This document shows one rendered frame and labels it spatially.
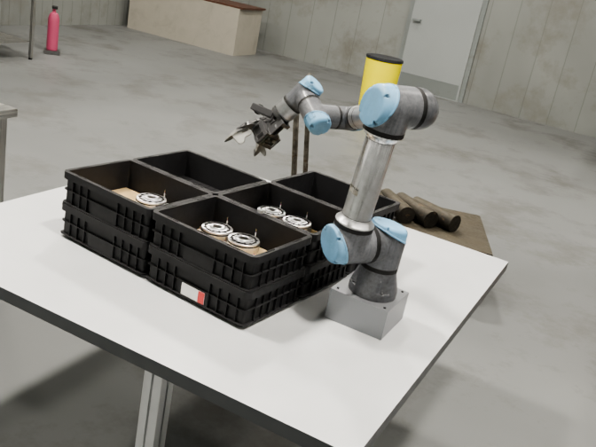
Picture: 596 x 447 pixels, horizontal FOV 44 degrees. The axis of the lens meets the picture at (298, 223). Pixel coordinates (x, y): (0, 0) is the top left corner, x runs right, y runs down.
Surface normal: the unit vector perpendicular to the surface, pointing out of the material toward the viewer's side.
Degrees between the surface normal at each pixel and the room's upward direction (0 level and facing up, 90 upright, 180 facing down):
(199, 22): 90
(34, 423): 0
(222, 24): 90
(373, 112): 81
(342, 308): 90
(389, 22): 90
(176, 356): 0
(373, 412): 0
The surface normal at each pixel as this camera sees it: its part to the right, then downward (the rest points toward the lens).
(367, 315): -0.46, 0.23
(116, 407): 0.18, -0.92
